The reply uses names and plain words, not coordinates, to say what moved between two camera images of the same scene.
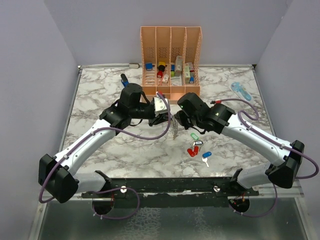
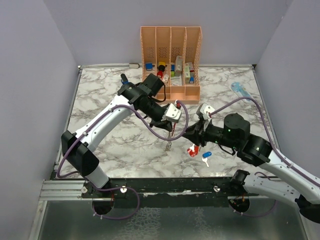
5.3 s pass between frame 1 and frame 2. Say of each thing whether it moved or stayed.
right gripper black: moved
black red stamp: stayed
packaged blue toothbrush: stayed
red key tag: stayed
